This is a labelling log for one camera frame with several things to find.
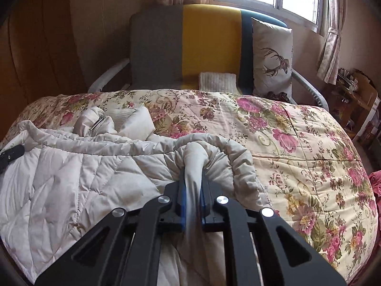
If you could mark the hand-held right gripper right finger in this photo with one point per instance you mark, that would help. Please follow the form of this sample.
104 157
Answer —
207 211

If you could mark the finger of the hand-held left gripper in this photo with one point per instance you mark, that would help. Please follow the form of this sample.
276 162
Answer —
13 152

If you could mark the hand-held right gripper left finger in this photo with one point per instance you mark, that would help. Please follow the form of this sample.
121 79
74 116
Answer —
181 208

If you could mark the beige quilted down jacket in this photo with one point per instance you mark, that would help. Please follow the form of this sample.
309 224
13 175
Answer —
74 184

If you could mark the glossy wooden wardrobe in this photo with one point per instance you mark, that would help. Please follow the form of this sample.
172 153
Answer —
38 50

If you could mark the floral bedspread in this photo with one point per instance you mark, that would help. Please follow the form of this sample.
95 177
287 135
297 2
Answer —
297 155

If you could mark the white knitted cloth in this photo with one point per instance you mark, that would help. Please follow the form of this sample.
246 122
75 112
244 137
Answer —
217 80

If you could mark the dark patterned cloth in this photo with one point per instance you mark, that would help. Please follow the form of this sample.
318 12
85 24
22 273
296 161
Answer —
278 96

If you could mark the grey yellow teal armchair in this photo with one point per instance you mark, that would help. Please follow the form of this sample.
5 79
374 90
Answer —
208 41

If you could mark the red cloth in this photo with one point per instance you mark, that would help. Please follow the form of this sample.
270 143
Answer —
376 184

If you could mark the deer print pillow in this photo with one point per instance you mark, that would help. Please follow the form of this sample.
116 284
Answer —
268 41

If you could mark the cluttered wooden shelf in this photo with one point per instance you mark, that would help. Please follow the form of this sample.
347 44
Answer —
360 95

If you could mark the white box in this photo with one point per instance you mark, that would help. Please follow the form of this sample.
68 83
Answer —
375 107

